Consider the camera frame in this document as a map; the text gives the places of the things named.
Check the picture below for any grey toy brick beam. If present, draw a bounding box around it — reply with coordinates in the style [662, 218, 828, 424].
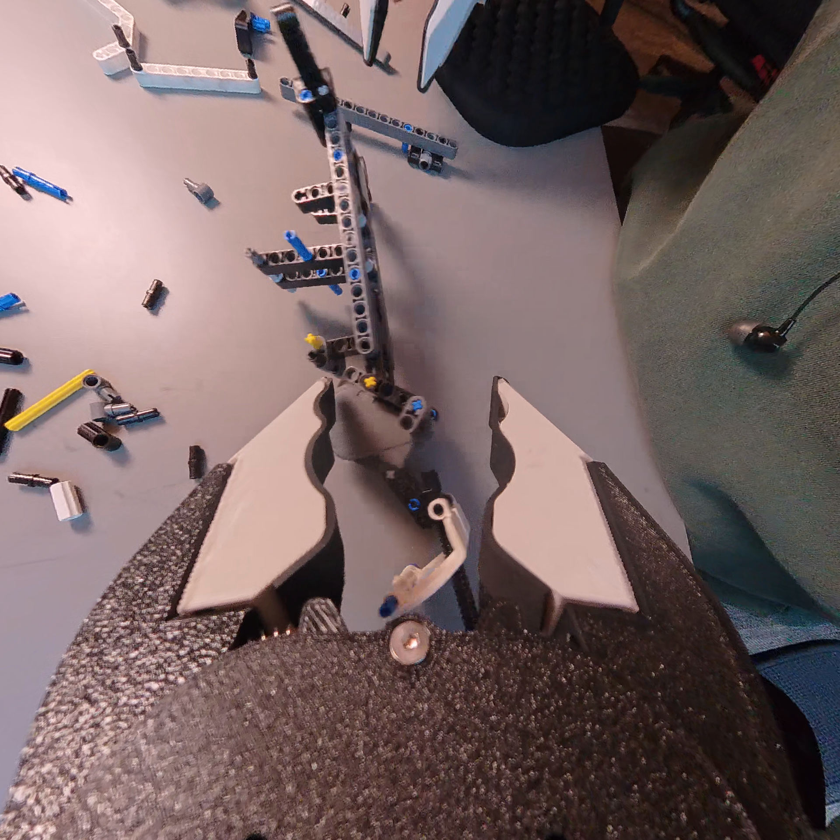
[281, 77, 460, 173]

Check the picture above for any yellow toy brick axle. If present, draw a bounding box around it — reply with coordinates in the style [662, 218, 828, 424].
[3, 369, 98, 433]

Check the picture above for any small white toy brick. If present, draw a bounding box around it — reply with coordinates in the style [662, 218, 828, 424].
[49, 481, 86, 522]

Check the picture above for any white straight toy brick beam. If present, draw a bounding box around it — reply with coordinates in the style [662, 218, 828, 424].
[134, 59, 262, 96]

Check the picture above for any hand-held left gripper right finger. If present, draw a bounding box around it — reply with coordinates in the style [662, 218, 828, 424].
[478, 375, 641, 636]

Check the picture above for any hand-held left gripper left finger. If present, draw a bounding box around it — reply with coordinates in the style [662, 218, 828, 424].
[177, 377, 345, 616]

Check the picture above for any white bent toy brick beam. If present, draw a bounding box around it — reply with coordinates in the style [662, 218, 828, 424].
[92, 0, 142, 76]

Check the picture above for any black toy brick axle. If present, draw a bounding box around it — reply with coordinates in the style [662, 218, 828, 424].
[0, 387, 24, 454]

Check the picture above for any person's green sweater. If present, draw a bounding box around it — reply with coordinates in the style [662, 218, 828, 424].
[610, 0, 840, 624]

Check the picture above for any black thin cable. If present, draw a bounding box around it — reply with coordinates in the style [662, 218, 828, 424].
[781, 272, 840, 332]

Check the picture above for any person's blue jeans leg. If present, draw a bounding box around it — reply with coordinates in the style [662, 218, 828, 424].
[722, 591, 840, 828]

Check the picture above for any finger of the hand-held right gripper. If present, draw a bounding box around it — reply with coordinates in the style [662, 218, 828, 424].
[357, 0, 389, 67]
[418, 0, 483, 91]

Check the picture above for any grey desk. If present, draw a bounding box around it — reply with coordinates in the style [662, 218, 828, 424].
[0, 0, 697, 840]

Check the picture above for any toy brick vehicle chassis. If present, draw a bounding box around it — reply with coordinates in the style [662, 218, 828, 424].
[246, 3, 475, 632]

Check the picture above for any black connector with blue pin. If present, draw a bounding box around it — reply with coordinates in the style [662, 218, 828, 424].
[234, 10, 272, 56]

